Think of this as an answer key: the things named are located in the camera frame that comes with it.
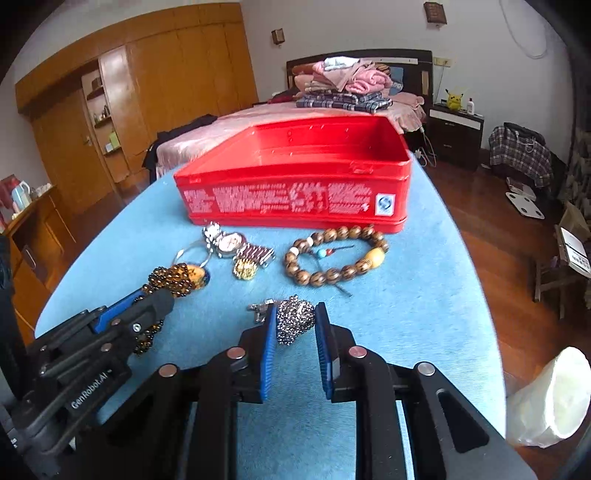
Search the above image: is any tiger eye bead necklace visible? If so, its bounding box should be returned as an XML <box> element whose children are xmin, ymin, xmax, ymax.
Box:
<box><xmin>132</xmin><ymin>262</ymin><xmax>212</xmax><ymax>356</ymax></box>

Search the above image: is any silver chain pile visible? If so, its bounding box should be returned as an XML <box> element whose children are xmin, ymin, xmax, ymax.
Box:
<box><xmin>246</xmin><ymin>294</ymin><xmax>318</xmax><ymax>346</ymax></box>

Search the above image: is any gold charm ornament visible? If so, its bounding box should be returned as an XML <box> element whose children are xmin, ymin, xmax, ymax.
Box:
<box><xmin>232</xmin><ymin>258</ymin><xmax>259</xmax><ymax>281</ymax></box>

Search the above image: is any silver bangle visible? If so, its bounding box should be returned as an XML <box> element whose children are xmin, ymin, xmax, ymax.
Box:
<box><xmin>171</xmin><ymin>240</ymin><xmax>213</xmax><ymax>268</ymax></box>

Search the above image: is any silver wrist watch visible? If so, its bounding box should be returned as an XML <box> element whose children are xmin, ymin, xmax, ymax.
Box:
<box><xmin>202</xmin><ymin>222</ymin><xmax>276</xmax><ymax>268</ymax></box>

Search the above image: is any wooden side cabinet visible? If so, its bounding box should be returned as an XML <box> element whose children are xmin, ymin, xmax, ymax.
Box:
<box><xmin>4</xmin><ymin>186</ymin><xmax>79</xmax><ymax>344</ymax></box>

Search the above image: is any blue table cloth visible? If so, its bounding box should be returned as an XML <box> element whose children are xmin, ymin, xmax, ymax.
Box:
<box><xmin>36</xmin><ymin>166</ymin><xmax>506</xmax><ymax>479</ymax></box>

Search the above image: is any white kettle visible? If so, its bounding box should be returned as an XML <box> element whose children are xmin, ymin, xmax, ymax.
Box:
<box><xmin>11</xmin><ymin>179</ymin><xmax>32</xmax><ymax>212</ymax></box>

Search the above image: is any black garment on bed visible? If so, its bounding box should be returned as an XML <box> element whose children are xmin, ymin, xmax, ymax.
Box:
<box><xmin>141</xmin><ymin>114</ymin><xmax>219</xmax><ymax>185</ymax></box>

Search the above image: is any red tin box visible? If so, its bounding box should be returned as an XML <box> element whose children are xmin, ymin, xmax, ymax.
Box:
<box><xmin>173</xmin><ymin>115</ymin><xmax>413</xmax><ymax>233</ymax></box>

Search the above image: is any wooden wardrobe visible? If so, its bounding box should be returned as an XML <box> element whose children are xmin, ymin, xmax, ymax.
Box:
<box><xmin>15</xmin><ymin>2</ymin><xmax>259</xmax><ymax>215</ymax></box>

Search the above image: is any white plastic bag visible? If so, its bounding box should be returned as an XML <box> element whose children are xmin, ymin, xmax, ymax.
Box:
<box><xmin>506</xmin><ymin>346</ymin><xmax>590</xmax><ymax>449</ymax></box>

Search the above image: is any small wooden stool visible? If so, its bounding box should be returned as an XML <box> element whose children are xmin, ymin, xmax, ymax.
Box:
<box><xmin>533</xmin><ymin>202</ymin><xmax>591</xmax><ymax>319</ymax></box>

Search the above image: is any white bathroom scale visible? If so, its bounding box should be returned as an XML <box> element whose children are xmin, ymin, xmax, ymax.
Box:
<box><xmin>506</xmin><ymin>192</ymin><xmax>545</xmax><ymax>220</ymax></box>

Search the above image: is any white box on stool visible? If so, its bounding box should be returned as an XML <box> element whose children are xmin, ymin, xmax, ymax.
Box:
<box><xmin>559</xmin><ymin>227</ymin><xmax>591</xmax><ymax>278</ymax></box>

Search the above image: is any black white nightstand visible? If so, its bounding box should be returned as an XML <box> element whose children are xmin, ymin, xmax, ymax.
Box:
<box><xmin>428</xmin><ymin>104</ymin><xmax>485</xmax><ymax>171</ymax></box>

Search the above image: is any pile of folded clothes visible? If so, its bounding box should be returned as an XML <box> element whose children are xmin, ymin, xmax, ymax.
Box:
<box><xmin>293</xmin><ymin>56</ymin><xmax>394</xmax><ymax>114</ymax></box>

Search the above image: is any plaid bag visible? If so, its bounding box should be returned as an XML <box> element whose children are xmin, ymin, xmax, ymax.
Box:
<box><xmin>488</xmin><ymin>122</ymin><xmax>553</xmax><ymax>189</ymax></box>

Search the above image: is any yellow pikachu toy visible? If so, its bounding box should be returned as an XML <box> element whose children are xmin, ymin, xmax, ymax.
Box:
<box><xmin>446</xmin><ymin>90</ymin><xmax>464</xmax><ymax>111</ymax></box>

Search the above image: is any white lotion bottle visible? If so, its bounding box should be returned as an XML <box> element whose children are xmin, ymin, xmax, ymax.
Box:
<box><xmin>466</xmin><ymin>98</ymin><xmax>475</xmax><ymax>115</ymax></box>

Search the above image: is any dark patterned curtain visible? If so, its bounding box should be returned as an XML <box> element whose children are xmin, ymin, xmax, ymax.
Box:
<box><xmin>560</xmin><ymin>20</ymin><xmax>590</xmax><ymax>220</ymax></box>

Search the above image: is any bed with pink cover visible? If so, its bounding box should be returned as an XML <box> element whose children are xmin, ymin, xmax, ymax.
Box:
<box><xmin>143</xmin><ymin>49</ymin><xmax>433</xmax><ymax>182</ymax></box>

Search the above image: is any brown wooden bead bracelet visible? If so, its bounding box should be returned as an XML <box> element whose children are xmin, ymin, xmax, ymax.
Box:
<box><xmin>282</xmin><ymin>224</ymin><xmax>391</xmax><ymax>298</ymax></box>

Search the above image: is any left wall lamp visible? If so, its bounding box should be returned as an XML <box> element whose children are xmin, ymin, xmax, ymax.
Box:
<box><xmin>271</xmin><ymin>28</ymin><xmax>286</xmax><ymax>45</ymax></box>

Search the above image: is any wall lamp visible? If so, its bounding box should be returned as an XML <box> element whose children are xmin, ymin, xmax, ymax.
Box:
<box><xmin>271</xmin><ymin>28</ymin><xmax>286</xmax><ymax>45</ymax></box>
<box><xmin>423</xmin><ymin>1</ymin><xmax>447</xmax><ymax>26</ymax></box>

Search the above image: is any right wall lamp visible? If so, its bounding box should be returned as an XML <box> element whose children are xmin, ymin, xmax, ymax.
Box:
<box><xmin>423</xmin><ymin>1</ymin><xmax>447</xmax><ymax>26</ymax></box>

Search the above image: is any white hanging cable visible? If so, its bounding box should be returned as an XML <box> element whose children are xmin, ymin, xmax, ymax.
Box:
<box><xmin>498</xmin><ymin>0</ymin><xmax>551</xmax><ymax>60</ymax></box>

